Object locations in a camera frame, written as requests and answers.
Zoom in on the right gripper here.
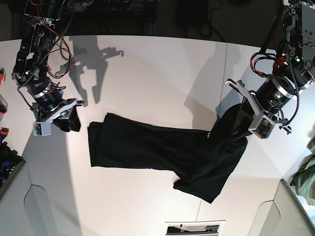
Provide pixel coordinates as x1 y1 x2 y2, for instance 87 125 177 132
29 85 84 132

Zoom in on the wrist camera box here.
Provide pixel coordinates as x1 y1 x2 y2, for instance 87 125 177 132
32 122 51 136
248 115 275 139

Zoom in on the grey bin with clothes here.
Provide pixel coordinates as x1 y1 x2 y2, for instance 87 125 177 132
0 128 26 197

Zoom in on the white paper sheet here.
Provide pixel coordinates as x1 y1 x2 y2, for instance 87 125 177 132
165 220 226 236

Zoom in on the green cloth pile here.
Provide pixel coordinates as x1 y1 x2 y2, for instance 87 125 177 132
291 138 315 206

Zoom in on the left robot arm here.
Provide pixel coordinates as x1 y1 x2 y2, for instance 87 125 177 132
226 0 315 140

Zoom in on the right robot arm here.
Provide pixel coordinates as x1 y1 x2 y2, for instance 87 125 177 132
12 0 84 136

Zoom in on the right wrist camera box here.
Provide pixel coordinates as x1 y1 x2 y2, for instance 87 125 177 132
32 122 51 136

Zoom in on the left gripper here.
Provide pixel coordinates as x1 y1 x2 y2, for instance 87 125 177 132
225 75 299 140

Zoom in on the black t-shirt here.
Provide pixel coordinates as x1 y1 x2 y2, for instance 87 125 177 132
87 104 248 203

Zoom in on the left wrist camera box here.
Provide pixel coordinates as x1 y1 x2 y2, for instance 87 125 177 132
248 115 275 139

